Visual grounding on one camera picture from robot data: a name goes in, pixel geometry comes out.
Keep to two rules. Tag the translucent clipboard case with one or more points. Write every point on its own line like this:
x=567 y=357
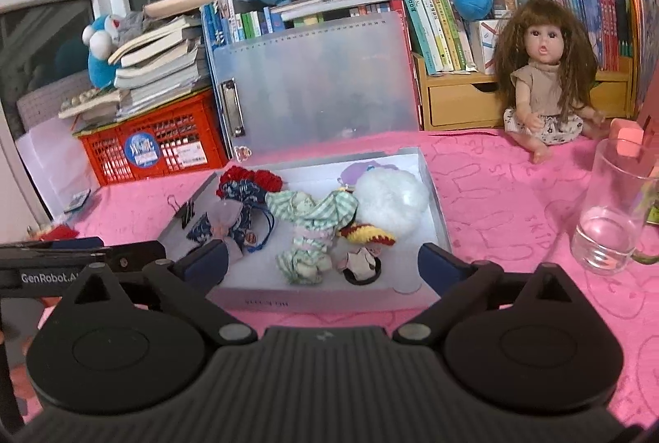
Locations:
x=319 y=88

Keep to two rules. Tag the red crochet scrunchie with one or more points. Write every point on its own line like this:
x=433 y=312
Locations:
x=247 y=176

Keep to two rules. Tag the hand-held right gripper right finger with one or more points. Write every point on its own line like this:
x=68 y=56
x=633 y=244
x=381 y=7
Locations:
x=440 y=268

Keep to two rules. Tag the blue cat plush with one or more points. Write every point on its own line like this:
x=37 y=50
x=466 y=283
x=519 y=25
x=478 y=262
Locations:
x=100 y=52

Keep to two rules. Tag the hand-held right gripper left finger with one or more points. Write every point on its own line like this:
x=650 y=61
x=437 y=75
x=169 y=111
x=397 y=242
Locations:
x=206 y=264

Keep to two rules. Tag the wooden desk organizer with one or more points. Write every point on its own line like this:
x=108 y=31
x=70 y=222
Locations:
x=463 y=106

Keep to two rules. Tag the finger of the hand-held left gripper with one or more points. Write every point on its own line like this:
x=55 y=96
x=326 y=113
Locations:
x=136 y=255

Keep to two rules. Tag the blue floral pouch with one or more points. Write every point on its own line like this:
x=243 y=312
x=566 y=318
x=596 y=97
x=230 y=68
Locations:
x=247 y=196

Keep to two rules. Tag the pink paper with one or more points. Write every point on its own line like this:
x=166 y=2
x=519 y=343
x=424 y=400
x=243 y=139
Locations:
x=359 y=263

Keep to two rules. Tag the sheer pink organza pouch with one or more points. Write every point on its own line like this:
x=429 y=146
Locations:
x=221 y=221

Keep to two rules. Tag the red envelope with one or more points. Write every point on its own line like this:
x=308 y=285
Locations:
x=54 y=233

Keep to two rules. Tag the row of green spined books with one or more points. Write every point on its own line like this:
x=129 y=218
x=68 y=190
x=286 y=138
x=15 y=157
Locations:
x=257 y=23

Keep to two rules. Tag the green checked scrunchie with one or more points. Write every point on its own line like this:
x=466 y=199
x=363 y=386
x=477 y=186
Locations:
x=314 y=209

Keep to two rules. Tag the glass mug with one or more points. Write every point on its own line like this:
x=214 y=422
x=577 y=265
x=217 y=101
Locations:
x=607 y=227

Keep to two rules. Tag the black binder clip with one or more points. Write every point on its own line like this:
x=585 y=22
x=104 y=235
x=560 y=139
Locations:
x=183 y=212

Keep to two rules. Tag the purple fluffy scrunchie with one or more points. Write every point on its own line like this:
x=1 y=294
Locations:
x=355 y=174

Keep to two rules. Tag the pink bunny print towel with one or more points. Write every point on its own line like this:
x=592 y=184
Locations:
x=489 y=216

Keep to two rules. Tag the row of upright books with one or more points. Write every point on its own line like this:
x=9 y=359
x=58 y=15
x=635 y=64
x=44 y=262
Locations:
x=437 y=16

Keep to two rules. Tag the red plastic crate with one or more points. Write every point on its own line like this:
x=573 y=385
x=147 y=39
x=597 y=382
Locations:
x=108 y=160

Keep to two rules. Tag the white fluffy scrunchie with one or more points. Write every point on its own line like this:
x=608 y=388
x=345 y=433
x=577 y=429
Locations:
x=394 y=201

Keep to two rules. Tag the long-haired doll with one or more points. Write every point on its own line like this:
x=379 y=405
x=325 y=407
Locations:
x=543 y=67

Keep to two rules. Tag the messy stack of books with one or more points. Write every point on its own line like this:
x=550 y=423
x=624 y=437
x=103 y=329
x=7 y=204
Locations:
x=154 y=62

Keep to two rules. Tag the pink wooden stand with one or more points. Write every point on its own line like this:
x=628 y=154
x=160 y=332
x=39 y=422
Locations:
x=628 y=137

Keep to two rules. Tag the grey cutting mat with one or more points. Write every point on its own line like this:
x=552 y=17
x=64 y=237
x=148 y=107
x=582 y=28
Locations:
x=51 y=103

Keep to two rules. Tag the green floral fabric pouch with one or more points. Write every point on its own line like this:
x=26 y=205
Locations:
x=304 y=265

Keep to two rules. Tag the white shallow cardboard box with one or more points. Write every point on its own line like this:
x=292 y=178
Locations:
x=412 y=263

